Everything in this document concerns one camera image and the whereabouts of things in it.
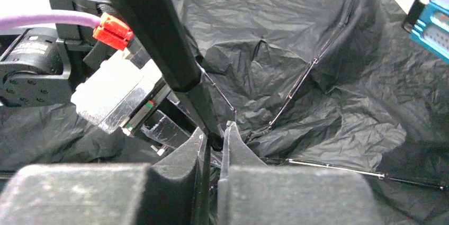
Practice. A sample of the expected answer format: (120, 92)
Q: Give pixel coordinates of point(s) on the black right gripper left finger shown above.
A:
(185, 161)

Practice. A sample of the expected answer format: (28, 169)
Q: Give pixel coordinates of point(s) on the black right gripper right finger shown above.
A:
(235, 152)

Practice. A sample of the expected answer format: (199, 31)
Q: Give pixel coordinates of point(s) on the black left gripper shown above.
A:
(162, 121)

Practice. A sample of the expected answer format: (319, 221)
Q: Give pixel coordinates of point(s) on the beige black folding umbrella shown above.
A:
(375, 100)

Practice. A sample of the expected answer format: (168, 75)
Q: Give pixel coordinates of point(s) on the teal network switch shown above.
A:
(427, 24)

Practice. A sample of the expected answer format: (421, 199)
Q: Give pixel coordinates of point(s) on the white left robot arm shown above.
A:
(45, 56)

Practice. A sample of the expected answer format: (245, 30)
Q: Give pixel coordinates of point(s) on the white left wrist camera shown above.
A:
(109, 97)

